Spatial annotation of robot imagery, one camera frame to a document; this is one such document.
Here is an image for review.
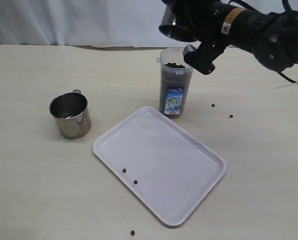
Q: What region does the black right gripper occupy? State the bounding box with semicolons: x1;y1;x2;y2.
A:
185;0;229;47

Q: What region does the steel mug with pellets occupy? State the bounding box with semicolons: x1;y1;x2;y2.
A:
158;0;197;43

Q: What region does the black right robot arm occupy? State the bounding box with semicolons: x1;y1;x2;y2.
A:
159;0;298;75

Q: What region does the clear plastic container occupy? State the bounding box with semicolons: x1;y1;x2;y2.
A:
157;47;193;119

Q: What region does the white curtain backdrop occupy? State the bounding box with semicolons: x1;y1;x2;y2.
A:
0;0;298;49

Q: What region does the white rectangular plastic tray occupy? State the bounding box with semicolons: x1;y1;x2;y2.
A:
93;106;226;227

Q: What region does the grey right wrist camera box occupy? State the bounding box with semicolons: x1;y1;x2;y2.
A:
182;41;226;75

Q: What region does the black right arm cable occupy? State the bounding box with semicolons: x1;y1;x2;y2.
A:
228;0;298;86

